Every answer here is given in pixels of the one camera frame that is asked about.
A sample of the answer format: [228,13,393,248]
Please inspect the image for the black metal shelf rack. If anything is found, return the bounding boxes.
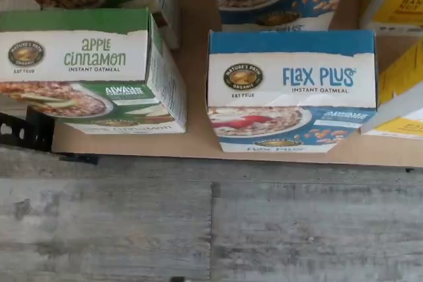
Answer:
[0,0,423,170]

